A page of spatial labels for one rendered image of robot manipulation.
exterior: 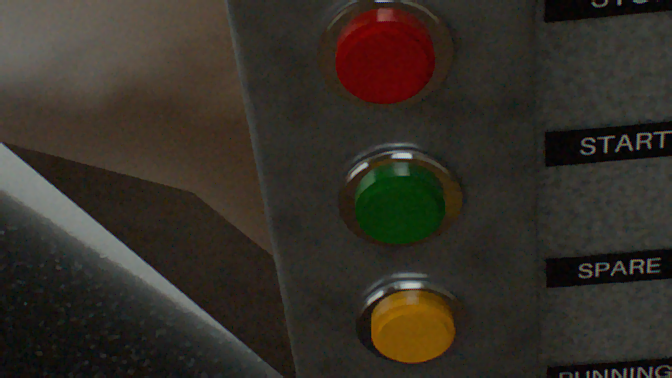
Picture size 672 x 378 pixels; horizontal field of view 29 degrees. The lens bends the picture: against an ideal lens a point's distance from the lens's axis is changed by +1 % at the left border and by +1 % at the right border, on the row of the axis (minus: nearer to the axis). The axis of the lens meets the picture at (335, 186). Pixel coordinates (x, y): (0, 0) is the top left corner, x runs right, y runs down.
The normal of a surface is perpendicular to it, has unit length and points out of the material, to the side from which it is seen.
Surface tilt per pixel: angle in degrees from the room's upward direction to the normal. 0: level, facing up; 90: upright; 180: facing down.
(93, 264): 0
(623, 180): 90
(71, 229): 0
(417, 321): 90
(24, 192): 0
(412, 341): 90
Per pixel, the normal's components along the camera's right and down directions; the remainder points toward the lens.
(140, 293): -0.11, -0.76
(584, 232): 0.00, 0.64
